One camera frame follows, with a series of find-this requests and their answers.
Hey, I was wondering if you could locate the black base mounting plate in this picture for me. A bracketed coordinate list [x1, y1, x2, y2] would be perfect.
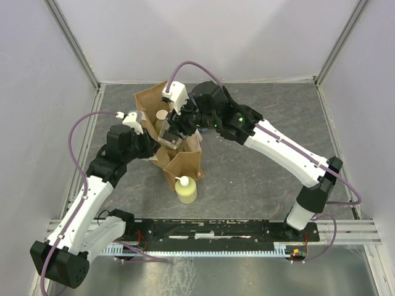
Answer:
[121, 218, 320, 252]

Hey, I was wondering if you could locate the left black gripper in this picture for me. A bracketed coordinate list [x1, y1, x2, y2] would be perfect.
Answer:
[122, 127, 162, 163]

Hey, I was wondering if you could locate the brown canvas bag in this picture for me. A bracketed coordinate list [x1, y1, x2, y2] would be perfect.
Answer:
[135, 81, 204, 191]

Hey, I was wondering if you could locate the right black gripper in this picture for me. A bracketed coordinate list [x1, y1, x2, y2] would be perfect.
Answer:
[165, 95, 219, 141]

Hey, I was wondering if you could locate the green bottle with pump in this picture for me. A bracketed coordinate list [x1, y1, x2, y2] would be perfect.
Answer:
[154, 109, 168, 134]

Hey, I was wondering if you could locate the yellow bottle white cap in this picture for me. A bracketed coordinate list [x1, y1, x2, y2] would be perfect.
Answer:
[175, 176, 198, 204]

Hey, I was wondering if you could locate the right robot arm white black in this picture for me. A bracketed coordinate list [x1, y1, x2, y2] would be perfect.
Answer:
[162, 81, 343, 241]

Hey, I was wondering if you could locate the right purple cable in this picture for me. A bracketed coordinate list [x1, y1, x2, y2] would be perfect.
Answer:
[165, 60, 362, 265]

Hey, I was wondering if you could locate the purple cable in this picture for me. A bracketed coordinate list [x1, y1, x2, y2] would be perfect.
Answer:
[39, 111, 169, 296]
[165, 60, 362, 265]

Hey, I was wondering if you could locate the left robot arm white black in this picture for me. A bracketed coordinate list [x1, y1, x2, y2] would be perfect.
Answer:
[30, 125, 160, 289]

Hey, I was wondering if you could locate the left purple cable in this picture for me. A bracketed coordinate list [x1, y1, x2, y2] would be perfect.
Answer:
[39, 111, 169, 296]

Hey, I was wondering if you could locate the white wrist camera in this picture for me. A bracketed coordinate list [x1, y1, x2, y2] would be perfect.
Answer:
[116, 110, 145, 135]
[162, 81, 188, 115]

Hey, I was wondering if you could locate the white slotted cable duct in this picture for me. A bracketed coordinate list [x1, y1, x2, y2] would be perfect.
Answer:
[92, 243, 306, 257]

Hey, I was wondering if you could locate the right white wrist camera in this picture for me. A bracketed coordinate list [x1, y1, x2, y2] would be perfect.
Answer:
[162, 81, 188, 115]

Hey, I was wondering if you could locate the clear bottle black label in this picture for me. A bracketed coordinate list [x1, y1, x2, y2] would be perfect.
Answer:
[158, 117, 187, 149]

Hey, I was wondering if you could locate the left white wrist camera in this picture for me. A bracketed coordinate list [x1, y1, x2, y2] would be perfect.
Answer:
[116, 110, 145, 135]

